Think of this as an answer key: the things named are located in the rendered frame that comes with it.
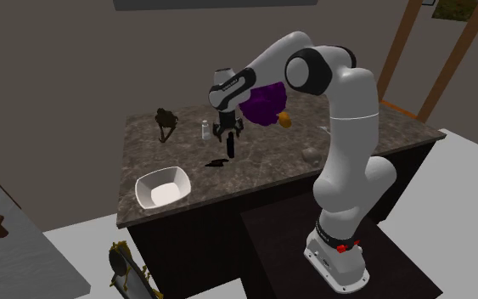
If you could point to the dark brown figure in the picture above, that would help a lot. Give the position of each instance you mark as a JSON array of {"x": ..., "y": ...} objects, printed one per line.
[{"x": 165, "y": 118}]

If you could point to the grey round stone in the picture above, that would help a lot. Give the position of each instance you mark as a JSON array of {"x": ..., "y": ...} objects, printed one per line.
[{"x": 311, "y": 155}]

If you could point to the small clear shaker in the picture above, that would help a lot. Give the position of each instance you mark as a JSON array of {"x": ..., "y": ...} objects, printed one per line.
[{"x": 206, "y": 130}]

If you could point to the black flat object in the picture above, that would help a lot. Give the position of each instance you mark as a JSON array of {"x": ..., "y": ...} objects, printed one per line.
[{"x": 218, "y": 162}]

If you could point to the grey wooden cabinet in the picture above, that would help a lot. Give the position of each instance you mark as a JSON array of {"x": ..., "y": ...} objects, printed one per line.
[{"x": 19, "y": 252}]

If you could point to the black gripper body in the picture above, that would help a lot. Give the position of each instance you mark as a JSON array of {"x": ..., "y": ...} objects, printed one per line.
[{"x": 227, "y": 119}]

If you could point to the dark robot stand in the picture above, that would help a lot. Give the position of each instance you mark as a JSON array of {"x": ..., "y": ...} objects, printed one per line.
[{"x": 282, "y": 252}]

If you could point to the white square bowl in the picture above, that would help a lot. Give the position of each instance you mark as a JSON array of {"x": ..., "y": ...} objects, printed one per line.
[{"x": 163, "y": 188}]

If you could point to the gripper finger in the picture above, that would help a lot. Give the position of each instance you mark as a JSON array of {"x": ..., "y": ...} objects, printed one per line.
[
  {"x": 218, "y": 133},
  {"x": 238, "y": 126}
]

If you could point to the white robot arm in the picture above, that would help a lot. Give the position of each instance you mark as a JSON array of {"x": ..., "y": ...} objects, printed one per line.
[{"x": 352, "y": 136}]

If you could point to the black upright cylinder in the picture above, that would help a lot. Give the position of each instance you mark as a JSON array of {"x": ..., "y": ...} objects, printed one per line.
[{"x": 230, "y": 147}]

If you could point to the dark kitchen island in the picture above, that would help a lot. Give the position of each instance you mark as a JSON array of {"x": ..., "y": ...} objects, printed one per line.
[{"x": 189, "y": 244}]

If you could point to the purple lumpy object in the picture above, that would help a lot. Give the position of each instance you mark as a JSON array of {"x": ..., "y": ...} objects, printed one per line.
[{"x": 265, "y": 103}]

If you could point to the orange rounded object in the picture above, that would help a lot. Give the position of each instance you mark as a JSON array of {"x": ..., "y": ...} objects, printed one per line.
[{"x": 285, "y": 120}]

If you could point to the brown wooden door frame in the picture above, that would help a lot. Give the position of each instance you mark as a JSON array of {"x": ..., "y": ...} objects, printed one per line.
[{"x": 456, "y": 58}]

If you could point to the green wall picture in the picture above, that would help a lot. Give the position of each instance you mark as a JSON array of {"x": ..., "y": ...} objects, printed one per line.
[{"x": 453, "y": 9}]

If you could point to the gold framed mirror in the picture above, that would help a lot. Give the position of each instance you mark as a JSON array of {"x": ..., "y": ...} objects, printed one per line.
[{"x": 124, "y": 269}]

